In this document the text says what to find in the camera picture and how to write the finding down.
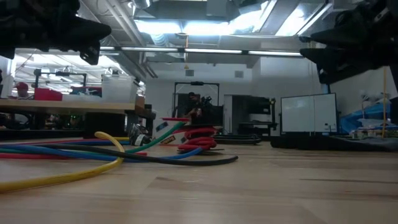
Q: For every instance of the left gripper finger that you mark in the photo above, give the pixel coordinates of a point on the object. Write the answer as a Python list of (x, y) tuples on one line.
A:
[(90, 40), (88, 26)]

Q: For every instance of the black white bundle tape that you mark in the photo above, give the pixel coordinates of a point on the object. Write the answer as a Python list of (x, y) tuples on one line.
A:
[(140, 140)]

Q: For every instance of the clear plastic bin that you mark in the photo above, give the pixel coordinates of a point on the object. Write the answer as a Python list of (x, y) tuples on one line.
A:
[(118, 90)]

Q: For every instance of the black cabinet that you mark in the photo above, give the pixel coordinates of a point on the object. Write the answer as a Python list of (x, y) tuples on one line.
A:
[(245, 107)]

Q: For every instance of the ceiling light strip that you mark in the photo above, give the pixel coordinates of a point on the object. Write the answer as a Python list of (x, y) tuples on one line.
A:
[(211, 50)]

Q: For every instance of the whiteboard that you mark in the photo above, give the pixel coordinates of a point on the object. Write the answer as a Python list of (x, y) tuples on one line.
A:
[(311, 113)]

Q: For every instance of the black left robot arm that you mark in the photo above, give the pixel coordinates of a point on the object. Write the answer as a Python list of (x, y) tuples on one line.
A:
[(12, 25)]

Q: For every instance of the silver ventilation duct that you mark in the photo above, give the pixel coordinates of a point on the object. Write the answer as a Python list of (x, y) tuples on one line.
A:
[(136, 68)]

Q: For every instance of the black metal rig frame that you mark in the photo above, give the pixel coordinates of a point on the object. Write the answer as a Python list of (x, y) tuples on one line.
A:
[(196, 83), (70, 74)]

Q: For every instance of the red plastic bin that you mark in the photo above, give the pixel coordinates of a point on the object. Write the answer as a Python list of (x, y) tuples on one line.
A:
[(46, 95)]

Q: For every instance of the person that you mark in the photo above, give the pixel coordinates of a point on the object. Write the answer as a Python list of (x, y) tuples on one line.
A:
[(21, 88), (194, 105)]

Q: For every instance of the blue tarp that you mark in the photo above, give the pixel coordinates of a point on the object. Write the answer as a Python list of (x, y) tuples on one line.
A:
[(370, 113)]

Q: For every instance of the wooden workbench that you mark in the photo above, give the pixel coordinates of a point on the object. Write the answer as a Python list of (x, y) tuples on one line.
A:
[(62, 106)]

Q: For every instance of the black desk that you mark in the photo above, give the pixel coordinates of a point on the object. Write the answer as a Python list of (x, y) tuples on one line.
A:
[(394, 102)]

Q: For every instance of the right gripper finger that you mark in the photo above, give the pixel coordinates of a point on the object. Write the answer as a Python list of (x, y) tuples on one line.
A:
[(339, 60), (342, 32)]

